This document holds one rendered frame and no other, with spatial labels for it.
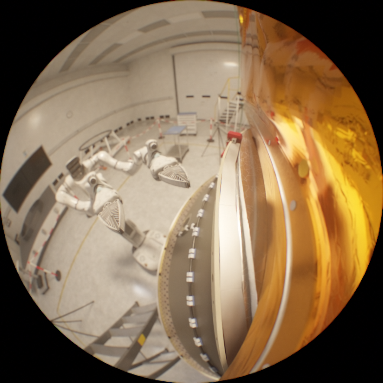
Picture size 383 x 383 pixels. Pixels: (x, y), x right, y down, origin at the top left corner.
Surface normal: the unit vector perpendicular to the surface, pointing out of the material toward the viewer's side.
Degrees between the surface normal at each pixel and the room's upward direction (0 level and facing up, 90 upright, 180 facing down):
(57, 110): 90
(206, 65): 90
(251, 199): 0
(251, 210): 0
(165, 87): 90
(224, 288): 0
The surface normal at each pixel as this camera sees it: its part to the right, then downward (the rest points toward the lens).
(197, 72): -0.30, 0.72
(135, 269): -0.05, -0.67
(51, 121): 0.95, 0.19
